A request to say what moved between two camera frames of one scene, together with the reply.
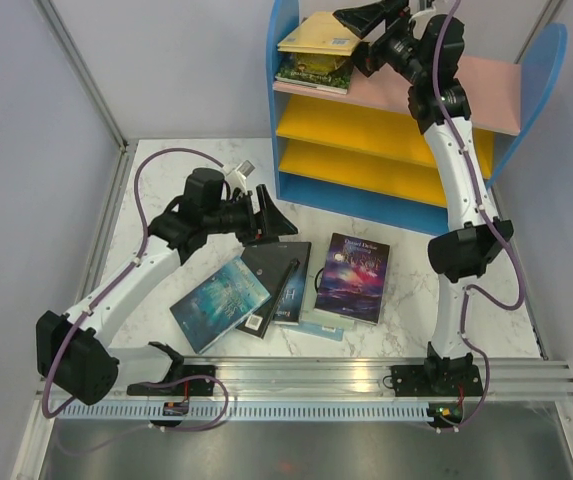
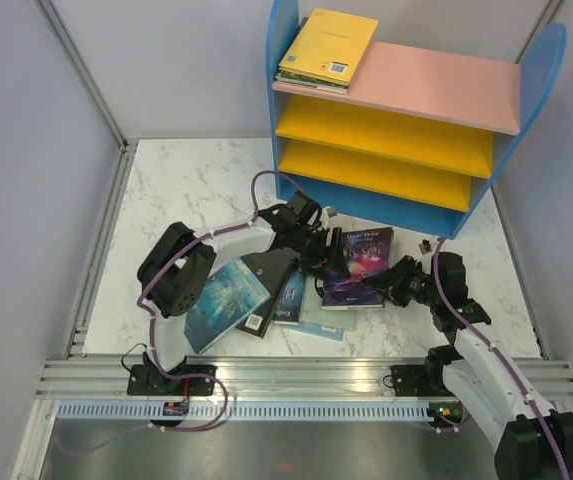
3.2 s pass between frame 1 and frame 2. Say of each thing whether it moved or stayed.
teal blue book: stayed
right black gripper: moved
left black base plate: stayed
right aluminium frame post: stayed
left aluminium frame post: stayed
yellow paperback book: moved
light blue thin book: stayed
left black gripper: moved
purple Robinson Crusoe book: moved
